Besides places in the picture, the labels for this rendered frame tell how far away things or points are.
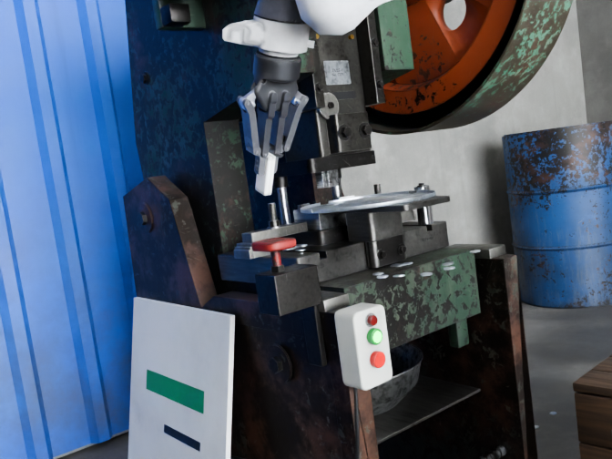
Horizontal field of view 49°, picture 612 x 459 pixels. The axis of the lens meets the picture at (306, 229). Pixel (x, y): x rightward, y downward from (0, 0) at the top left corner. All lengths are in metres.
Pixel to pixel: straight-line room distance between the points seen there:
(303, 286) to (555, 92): 3.58
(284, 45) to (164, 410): 1.00
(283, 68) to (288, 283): 0.36
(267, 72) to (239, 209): 0.60
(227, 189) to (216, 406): 0.49
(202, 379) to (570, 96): 3.64
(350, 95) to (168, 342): 0.73
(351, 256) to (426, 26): 0.68
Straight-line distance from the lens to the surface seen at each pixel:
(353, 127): 1.44
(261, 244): 1.13
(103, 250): 2.46
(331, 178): 1.50
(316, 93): 1.38
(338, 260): 1.35
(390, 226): 1.41
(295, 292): 1.14
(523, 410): 1.61
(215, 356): 1.48
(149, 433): 1.80
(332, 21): 0.93
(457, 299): 1.48
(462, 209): 3.73
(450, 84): 1.69
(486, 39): 1.63
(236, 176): 1.59
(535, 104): 4.36
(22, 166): 2.38
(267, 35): 1.04
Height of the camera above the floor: 0.89
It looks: 6 degrees down
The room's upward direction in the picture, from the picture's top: 8 degrees counter-clockwise
